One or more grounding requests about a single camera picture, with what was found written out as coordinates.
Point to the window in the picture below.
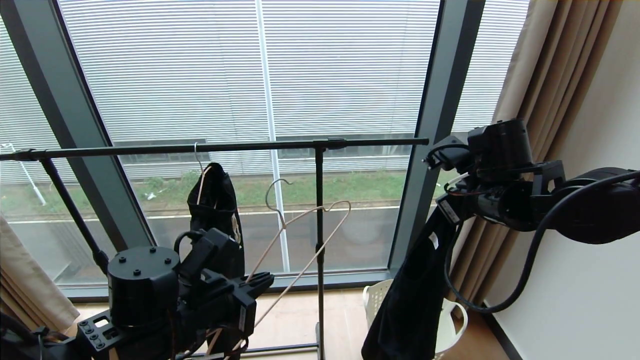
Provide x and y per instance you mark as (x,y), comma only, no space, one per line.
(200,75)

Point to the beige curtain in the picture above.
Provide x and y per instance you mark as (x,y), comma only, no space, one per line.
(550,75)
(30,290)

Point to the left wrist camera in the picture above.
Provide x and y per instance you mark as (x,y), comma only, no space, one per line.
(210,250)

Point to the white laundry basket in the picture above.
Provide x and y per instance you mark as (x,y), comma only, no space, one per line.
(450,320)

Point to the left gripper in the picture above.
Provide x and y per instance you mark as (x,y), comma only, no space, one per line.
(220,310)

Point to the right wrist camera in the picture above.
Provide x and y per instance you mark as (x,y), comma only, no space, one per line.
(447,157)

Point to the black garment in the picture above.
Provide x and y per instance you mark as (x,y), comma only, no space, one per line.
(410,310)

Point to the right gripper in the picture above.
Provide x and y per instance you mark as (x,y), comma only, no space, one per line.
(495,205)

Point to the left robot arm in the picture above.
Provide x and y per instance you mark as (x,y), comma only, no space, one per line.
(140,285)

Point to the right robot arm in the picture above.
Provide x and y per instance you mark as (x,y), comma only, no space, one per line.
(590,210)

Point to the pink clothes hanger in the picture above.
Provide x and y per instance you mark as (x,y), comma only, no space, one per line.
(295,222)
(200,185)

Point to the black clothes rack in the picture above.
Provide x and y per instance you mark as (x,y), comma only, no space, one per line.
(200,147)

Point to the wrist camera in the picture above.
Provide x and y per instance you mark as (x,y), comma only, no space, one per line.
(210,250)
(447,157)

